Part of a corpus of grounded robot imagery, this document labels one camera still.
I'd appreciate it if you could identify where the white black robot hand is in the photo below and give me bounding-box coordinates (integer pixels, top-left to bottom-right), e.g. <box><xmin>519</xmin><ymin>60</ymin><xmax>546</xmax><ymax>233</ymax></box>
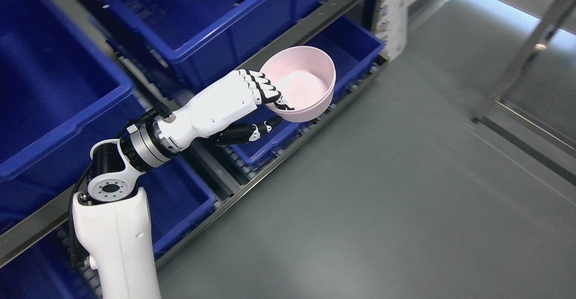
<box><xmin>157</xmin><ymin>69</ymin><xmax>294</xmax><ymax>151</ymax></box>

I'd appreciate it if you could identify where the pink bowl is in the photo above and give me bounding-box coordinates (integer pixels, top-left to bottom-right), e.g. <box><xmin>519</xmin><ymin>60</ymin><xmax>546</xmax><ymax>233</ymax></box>
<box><xmin>261</xmin><ymin>46</ymin><xmax>337</xmax><ymax>123</ymax></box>

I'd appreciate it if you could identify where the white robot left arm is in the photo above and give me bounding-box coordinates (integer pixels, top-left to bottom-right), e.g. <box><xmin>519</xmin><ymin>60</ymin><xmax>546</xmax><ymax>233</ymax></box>
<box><xmin>70</xmin><ymin>106</ymin><xmax>202</xmax><ymax>299</ymax></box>

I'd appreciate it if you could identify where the blue bin upper middle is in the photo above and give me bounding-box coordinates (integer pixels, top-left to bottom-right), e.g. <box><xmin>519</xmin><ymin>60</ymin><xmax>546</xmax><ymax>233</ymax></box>
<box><xmin>102</xmin><ymin>0</ymin><xmax>322</xmax><ymax>94</ymax></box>

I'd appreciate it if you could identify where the blue bin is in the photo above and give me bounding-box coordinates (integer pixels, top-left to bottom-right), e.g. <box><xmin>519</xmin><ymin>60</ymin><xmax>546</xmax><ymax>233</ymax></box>
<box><xmin>0</xmin><ymin>0</ymin><xmax>144</xmax><ymax>232</ymax></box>
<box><xmin>231</xmin><ymin>16</ymin><xmax>385</xmax><ymax>168</ymax></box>
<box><xmin>137</xmin><ymin>157</ymin><xmax>216</xmax><ymax>259</ymax></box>
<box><xmin>102</xmin><ymin>0</ymin><xmax>322</xmax><ymax>94</ymax></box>

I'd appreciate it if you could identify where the blue bin lower left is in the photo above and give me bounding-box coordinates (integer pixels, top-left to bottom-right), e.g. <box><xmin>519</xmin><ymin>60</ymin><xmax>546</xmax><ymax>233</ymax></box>
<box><xmin>137</xmin><ymin>157</ymin><xmax>216</xmax><ymax>259</ymax></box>

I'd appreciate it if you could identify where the blue bin lower right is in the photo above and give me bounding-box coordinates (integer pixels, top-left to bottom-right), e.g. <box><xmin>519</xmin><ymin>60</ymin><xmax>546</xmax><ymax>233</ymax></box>
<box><xmin>231</xmin><ymin>16</ymin><xmax>385</xmax><ymax>168</ymax></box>

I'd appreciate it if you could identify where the blue bin upper left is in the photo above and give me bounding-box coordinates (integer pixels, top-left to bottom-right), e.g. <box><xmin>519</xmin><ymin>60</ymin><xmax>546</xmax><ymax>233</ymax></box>
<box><xmin>0</xmin><ymin>0</ymin><xmax>144</xmax><ymax>232</ymax></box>

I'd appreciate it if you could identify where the steel table leg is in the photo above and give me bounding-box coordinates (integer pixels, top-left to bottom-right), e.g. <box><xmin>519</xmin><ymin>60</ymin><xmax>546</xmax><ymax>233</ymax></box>
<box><xmin>472</xmin><ymin>0</ymin><xmax>576</xmax><ymax>122</ymax></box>

